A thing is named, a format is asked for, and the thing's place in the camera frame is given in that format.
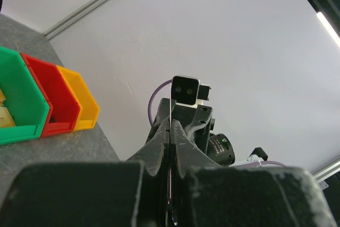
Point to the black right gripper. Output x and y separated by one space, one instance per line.
195 121

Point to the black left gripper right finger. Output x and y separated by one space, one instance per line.
207 194

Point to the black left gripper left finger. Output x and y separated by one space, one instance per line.
128 193

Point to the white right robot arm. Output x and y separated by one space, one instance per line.
221 151

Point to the gold VIP card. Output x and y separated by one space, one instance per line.
6 120

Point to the yellow plastic bin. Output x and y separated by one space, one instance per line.
89 109

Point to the red plastic bin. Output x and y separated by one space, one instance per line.
63 107

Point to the green plastic bin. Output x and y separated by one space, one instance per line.
24 100

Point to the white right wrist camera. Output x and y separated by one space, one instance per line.
189 91

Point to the aluminium corner frame post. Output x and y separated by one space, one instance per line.
73 18

